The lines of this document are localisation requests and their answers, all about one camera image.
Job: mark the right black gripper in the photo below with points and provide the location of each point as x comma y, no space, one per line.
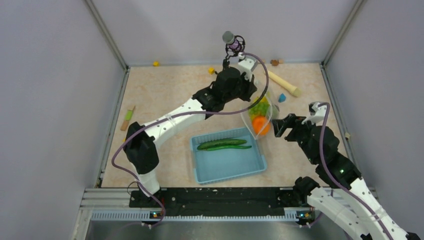
291,120

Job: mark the green cucumber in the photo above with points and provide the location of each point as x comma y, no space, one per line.
221,142

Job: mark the brown wooden block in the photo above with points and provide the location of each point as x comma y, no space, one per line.
276,62

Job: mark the microphone on tripod stand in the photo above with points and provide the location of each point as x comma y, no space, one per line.
234,48

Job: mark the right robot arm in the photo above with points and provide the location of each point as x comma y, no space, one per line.
364,218

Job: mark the clear dotted zip bag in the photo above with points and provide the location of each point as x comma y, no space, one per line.
273,113

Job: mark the yellow banana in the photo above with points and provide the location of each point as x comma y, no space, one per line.
262,100

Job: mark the green wooden toy knife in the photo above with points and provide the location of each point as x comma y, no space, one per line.
127,117

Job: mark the blue plastic basket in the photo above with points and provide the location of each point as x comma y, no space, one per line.
226,164

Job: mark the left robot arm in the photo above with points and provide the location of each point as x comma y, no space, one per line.
142,142

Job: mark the green grapes bunch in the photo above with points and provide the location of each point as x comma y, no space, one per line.
259,110

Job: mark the blue toy block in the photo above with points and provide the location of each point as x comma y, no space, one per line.
282,98

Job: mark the orange fruit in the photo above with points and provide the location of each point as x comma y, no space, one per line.
261,125

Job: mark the thin green chili pepper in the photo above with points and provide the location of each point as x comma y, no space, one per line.
225,147

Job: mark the wooden rolling pin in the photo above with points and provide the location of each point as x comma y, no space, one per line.
292,89

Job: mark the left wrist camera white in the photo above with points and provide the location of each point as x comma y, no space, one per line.
246,66

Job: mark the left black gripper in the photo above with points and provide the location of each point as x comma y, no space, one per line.
250,87

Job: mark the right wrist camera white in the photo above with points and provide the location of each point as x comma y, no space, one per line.
317,113

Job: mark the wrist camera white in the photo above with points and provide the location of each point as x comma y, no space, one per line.
317,113
246,66

